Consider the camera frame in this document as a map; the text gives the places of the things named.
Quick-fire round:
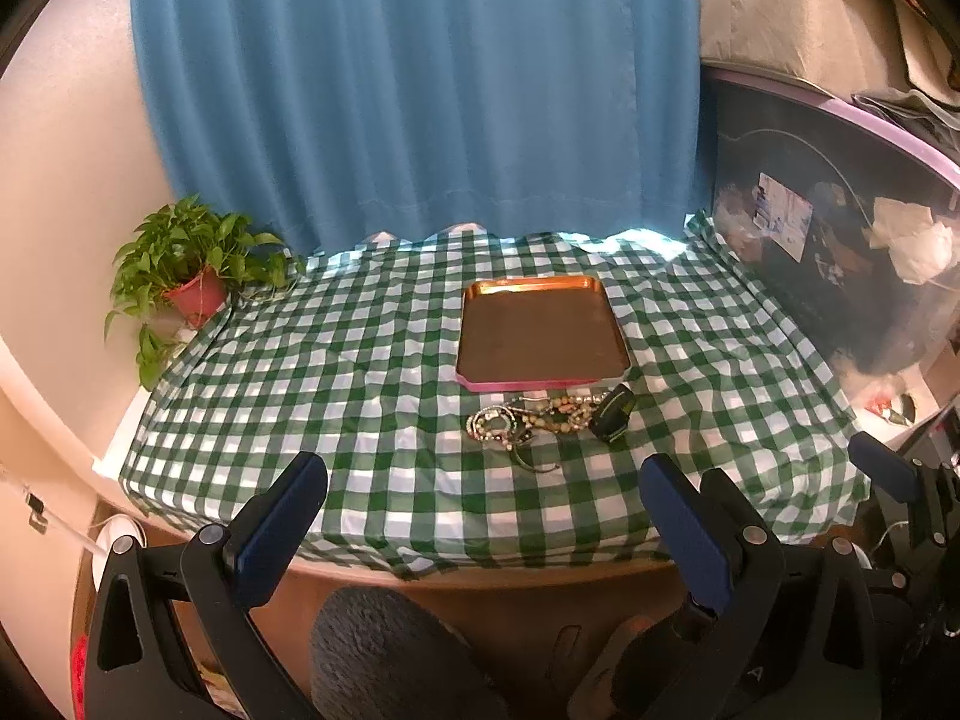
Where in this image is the grey fuzzy sleeve forearm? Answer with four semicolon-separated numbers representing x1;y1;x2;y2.
309;587;508;718

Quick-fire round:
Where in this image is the copper pink jewelry tray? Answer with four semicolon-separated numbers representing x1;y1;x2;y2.
455;275;631;394

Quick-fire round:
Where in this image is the grey fabric cover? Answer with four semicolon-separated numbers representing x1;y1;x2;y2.
700;0;958;107

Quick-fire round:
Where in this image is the white round floor object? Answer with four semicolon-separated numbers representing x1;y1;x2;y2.
91;514;146;572

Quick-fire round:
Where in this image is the green white checkered tablecloth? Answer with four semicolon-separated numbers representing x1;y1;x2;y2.
119;216;871;578

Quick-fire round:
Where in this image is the potted green plant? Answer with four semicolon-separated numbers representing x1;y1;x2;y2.
103;195;306;390

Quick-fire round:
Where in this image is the clear plastic storage bin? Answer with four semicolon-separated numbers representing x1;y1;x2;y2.
701;68;958;408

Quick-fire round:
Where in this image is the blue curtain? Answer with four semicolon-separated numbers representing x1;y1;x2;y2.
130;0;701;254

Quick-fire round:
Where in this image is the pile of beaded bracelets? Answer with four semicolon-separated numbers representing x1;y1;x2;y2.
463;388;614;454

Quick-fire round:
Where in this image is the silver bangle bracelet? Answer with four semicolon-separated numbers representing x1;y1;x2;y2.
509;437;563;475

